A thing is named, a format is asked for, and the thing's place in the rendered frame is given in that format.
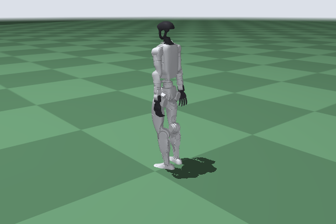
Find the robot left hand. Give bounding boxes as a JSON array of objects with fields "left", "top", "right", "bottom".
[{"left": 154, "top": 95, "right": 165, "bottom": 117}]

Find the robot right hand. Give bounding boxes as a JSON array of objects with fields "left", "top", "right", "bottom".
[{"left": 176, "top": 85, "right": 187, "bottom": 106}]

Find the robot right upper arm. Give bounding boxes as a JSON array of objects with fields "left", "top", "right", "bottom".
[{"left": 177, "top": 45, "right": 182, "bottom": 71}]

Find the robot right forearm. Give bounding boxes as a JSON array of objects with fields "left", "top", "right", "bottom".
[{"left": 176, "top": 69, "right": 183, "bottom": 90}]

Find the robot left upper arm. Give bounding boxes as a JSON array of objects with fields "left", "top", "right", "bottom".
[{"left": 151, "top": 46, "right": 163, "bottom": 78}]

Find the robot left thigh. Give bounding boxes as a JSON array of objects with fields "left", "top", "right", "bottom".
[{"left": 152, "top": 93, "right": 171, "bottom": 138}]

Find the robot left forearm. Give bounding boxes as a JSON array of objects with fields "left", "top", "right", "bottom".
[{"left": 152, "top": 71, "right": 162, "bottom": 101}]

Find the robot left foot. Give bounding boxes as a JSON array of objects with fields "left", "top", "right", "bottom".
[{"left": 154, "top": 163, "right": 175, "bottom": 170}]

